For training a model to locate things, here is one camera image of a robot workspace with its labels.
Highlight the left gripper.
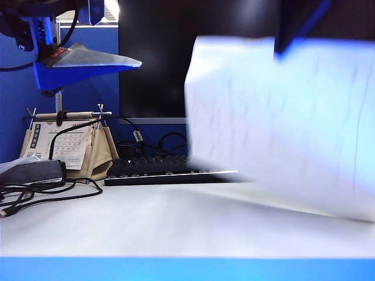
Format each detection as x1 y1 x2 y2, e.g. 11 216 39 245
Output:
0 0 143 91

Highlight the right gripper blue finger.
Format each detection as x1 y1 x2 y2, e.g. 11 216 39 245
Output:
273 0 332 57

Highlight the white wrinkled paper sheet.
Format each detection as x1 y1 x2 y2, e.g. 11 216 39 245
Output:
183 35 375 222

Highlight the large black computer monitor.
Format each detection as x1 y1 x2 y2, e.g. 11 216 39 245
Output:
117 0 282 125

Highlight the white calendar page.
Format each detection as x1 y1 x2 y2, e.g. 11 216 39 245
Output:
25 119 90 171

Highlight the small black adapter box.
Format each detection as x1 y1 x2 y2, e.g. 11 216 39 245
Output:
116 141 142 160

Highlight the beige fabric calendar stand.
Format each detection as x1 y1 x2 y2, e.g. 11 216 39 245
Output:
19 103 120 184

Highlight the grey power adapter brick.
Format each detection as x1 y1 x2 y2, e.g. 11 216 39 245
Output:
0 159 67 185

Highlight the black mechanical keyboard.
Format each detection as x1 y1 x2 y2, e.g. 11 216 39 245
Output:
104 155 240 187

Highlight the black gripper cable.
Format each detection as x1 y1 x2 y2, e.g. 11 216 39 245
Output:
0 8 80 73

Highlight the aluminium partition post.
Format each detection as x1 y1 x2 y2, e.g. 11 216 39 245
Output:
54 19 63 111

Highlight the black looped cable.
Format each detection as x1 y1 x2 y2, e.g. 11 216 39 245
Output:
140 132 190 157

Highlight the black cable with USB plug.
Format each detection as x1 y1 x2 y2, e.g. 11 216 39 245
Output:
0 175 103 218

